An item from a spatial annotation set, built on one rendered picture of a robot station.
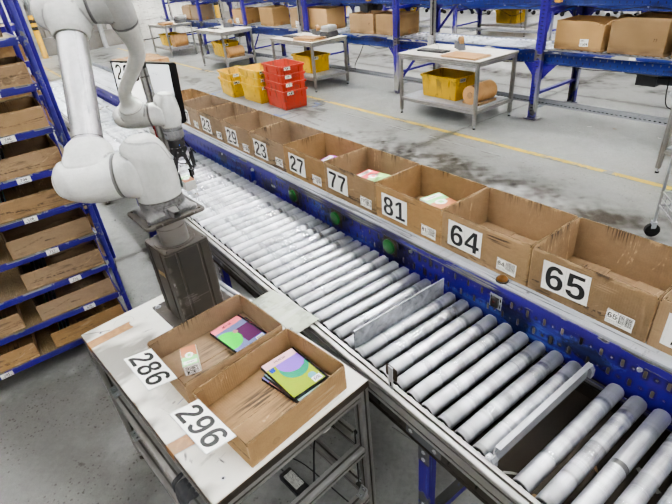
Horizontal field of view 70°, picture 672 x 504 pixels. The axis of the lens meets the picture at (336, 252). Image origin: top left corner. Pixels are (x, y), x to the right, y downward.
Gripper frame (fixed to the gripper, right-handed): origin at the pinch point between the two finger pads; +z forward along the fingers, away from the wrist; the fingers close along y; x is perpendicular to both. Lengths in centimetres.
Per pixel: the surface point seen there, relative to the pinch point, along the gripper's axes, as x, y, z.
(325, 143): -5, -89, 8
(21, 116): -50, 53, -35
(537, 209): 134, -88, 4
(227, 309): 77, 22, 25
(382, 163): 45, -89, 8
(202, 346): 84, 37, 30
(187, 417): 121, 55, 20
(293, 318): 93, 3, 31
